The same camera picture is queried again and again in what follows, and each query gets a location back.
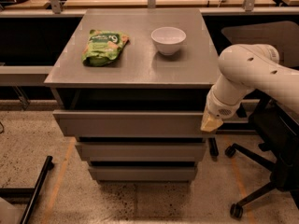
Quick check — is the grey drawer cabinet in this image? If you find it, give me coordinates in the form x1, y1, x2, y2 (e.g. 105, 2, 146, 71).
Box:
43, 7, 231, 185

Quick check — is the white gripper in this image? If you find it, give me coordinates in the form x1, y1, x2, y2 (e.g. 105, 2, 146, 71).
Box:
200, 90, 238, 133

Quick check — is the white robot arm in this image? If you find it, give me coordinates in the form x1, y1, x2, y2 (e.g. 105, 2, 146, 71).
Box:
201, 44, 299, 133

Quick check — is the black office chair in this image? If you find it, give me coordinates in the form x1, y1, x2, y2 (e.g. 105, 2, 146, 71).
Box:
224, 21, 299, 218

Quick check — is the grey middle drawer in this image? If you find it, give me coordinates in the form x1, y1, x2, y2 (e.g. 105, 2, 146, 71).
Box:
76, 142, 206, 162

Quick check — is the white bowl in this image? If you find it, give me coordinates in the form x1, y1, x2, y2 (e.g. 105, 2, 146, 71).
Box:
151, 27, 187, 55

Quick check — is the grey top drawer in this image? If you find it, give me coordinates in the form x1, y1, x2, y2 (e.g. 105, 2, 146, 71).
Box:
53, 110, 214, 138

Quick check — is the green snack bag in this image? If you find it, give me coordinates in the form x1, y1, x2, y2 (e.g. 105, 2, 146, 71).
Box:
81, 29, 129, 67

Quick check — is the grey bottom drawer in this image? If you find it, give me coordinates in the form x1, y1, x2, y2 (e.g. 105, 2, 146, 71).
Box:
89, 167, 197, 182

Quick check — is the black stand base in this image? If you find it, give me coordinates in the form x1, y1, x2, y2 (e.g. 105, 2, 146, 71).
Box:
0, 156, 54, 224

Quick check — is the grey drawer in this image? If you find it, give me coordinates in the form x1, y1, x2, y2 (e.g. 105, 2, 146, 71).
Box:
89, 167, 197, 182
53, 110, 214, 138
76, 142, 206, 162

